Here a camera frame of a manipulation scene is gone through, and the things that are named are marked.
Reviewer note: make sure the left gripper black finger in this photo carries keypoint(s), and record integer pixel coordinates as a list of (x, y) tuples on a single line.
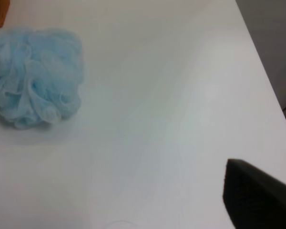
[(253, 199)]

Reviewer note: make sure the light blue mesh bath sponge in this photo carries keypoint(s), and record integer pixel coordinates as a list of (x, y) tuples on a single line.
[(40, 74)]

